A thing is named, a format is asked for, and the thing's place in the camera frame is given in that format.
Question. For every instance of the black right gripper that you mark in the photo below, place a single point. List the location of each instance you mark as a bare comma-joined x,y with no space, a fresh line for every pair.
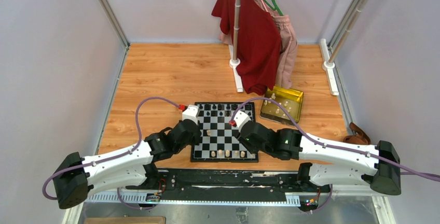
251,149

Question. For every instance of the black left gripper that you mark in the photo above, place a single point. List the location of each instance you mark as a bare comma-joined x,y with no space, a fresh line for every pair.
195,141

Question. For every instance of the yellow metal tin box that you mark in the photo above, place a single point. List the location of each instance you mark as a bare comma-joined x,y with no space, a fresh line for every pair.
289,103

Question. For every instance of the black white chess board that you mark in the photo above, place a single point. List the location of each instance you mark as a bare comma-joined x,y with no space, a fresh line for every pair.
218,135

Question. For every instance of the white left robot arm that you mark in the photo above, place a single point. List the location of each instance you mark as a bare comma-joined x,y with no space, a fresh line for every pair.
77,178

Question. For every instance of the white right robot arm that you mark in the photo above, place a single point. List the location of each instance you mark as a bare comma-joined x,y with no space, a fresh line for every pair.
326,161

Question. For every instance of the brown cloth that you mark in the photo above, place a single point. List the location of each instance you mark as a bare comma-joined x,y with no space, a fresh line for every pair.
359,137

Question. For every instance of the white right rack foot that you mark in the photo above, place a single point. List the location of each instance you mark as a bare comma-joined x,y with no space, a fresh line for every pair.
328,67

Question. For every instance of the white clothes rack stand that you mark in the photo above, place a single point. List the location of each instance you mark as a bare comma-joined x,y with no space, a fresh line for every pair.
234,60

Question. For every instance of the pink garment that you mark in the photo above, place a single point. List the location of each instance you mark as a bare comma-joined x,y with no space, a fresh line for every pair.
289,47

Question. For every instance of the red t-shirt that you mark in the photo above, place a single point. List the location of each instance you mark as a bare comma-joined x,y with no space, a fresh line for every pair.
259,43

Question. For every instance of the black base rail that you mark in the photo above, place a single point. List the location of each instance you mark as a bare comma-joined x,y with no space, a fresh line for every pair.
228,186

